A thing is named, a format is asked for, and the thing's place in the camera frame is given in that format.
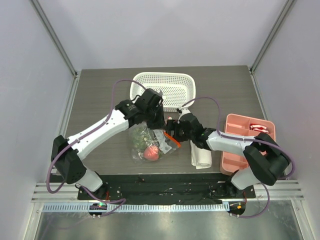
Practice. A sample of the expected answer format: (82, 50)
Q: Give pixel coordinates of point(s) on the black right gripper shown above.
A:
(172, 129)

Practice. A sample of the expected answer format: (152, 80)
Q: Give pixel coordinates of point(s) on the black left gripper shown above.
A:
(161, 124)

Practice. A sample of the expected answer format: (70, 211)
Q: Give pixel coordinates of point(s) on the clear zip top bag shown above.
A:
(158, 137)

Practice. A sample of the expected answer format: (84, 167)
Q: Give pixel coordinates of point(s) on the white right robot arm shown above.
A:
(266, 160)

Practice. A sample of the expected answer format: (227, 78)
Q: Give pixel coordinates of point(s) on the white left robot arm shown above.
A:
(68, 153)

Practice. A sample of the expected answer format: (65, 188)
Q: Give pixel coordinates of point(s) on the green fake broccoli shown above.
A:
(140, 137)

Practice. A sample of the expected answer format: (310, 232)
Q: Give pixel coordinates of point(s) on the white folded towel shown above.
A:
(200, 158)

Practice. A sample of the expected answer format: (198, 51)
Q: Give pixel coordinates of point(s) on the white perforated plastic basket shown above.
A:
(178, 89)

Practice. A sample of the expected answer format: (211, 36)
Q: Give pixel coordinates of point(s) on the pink divided tray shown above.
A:
(242, 126)

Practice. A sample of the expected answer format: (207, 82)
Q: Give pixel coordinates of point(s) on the red white striped packet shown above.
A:
(258, 128)

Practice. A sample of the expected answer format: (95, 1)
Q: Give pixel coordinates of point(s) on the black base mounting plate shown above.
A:
(171, 189)

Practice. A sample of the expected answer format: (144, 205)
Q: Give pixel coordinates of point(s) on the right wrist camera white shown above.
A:
(182, 111)

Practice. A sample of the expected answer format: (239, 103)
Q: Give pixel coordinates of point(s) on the white slotted cable duct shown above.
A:
(92, 207)

